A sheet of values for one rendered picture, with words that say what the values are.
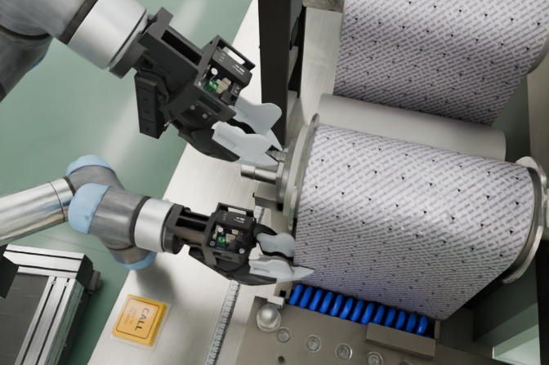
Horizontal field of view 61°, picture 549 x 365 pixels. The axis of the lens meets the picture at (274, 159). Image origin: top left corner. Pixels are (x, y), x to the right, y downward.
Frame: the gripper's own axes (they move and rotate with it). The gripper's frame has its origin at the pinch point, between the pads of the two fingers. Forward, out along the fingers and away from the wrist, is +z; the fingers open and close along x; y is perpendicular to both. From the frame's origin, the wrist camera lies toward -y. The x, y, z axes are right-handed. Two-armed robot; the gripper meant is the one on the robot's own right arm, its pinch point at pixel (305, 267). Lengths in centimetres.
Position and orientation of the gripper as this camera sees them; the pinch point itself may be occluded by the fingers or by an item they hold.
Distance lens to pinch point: 68.6
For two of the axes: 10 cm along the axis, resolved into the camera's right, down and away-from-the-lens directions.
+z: 9.7, 2.1, -1.4
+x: 2.6, -8.1, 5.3
